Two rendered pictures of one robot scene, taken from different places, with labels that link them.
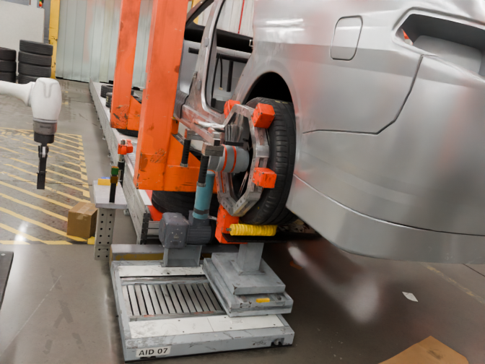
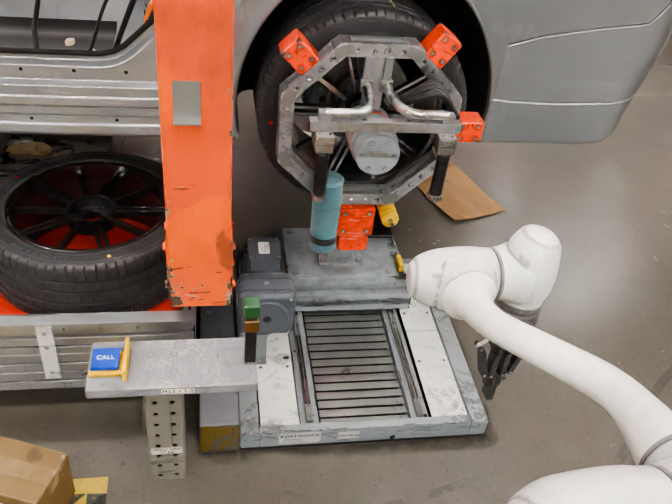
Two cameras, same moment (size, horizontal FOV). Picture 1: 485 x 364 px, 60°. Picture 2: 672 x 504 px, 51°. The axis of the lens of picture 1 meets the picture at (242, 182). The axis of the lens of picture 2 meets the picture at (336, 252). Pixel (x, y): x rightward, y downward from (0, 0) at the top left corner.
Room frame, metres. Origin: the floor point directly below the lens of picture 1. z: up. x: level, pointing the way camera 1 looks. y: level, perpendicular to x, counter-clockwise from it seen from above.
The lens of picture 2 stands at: (1.79, 1.94, 1.87)
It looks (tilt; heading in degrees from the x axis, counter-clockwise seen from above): 38 degrees down; 281
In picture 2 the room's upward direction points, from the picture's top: 7 degrees clockwise
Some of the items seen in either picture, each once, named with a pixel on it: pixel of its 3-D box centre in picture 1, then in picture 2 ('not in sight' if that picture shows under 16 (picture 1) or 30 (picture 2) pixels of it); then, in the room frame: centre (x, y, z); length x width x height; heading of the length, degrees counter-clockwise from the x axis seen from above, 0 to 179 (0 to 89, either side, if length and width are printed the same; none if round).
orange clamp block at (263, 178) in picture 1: (263, 178); (465, 127); (1.83, -0.09, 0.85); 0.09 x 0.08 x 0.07; 24
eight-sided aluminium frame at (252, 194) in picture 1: (238, 159); (367, 125); (2.11, 0.04, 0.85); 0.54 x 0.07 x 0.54; 24
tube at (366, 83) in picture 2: (216, 118); (348, 88); (2.16, 0.19, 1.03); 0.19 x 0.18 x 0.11; 114
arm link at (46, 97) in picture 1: (46, 97); (524, 265); (1.64, 0.82, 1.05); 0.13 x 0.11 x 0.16; 26
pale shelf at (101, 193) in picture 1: (108, 193); (174, 366); (2.41, 0.79, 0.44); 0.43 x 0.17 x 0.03; 24
